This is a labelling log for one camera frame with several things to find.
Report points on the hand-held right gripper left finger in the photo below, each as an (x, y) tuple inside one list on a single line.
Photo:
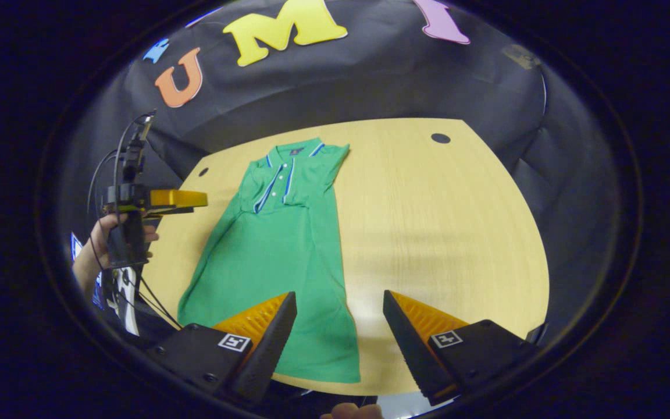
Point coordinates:
[(268, 355)]

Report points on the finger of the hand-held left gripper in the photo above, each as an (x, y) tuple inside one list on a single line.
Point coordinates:
[(178, 198)]

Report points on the brown tape patch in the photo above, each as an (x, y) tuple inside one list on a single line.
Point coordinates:
[(521, 56)]

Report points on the black backdrop cloth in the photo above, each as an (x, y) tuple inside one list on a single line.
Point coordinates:
[(370, 87)]

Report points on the green T-shirt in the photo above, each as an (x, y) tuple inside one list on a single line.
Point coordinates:
[(277, 250)]

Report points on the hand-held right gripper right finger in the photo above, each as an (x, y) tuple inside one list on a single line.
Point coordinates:
[(413, 355)]

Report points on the white and black shoe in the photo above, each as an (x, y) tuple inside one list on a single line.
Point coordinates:
[(124, 308)]

